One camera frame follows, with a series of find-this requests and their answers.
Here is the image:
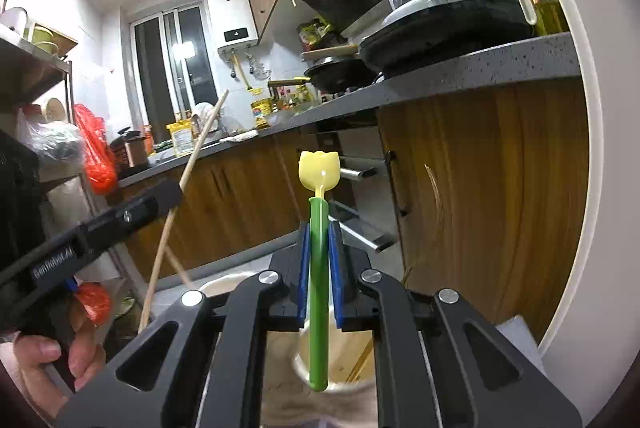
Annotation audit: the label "wooden chopstick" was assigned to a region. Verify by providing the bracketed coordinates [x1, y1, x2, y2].
[138, 88, 230, 334]

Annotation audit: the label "yellow tulip green handle spoon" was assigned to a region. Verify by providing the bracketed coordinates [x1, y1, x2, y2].
[298, 151, 341, 392]

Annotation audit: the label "kitchen window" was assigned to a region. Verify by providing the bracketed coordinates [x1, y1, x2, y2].
[130, 4, 218, 144]

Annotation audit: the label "wooden kitchen cabinets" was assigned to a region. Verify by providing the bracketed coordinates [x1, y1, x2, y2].
[105, 76, 591, 344]

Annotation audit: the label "grey kitchen countertop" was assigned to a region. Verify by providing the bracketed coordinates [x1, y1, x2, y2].
[117, 32, 583, 190]

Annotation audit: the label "person's left hand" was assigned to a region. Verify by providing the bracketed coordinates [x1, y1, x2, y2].
[0, 291, 108, 424]

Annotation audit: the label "red plastic bag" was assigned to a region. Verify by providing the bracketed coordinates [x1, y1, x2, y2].
[74, 104, 118, 196]

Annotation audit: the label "white floral ceramic utensil holder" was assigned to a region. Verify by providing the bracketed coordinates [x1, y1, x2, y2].
[198, 269, 380, 428]

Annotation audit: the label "clear plastic bag on shelf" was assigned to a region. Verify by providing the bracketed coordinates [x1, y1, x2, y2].
[16, 109, 85, 168]

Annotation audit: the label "white refrigerator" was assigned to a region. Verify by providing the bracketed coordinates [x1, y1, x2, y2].
[499, 0, 640, 424]

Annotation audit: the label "metal storage shelf rack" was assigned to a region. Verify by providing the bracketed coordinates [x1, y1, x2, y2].
[0, 21, 151, 309]

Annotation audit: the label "white water heater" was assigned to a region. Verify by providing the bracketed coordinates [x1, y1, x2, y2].
[206, 0, 259, 54]

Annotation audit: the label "small black frying pan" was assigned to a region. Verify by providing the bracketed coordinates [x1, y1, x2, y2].
[268, 56, 378, 94]

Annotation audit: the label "large black wok with lid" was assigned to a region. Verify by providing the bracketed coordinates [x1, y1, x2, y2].
[300, 0, 535, 79]

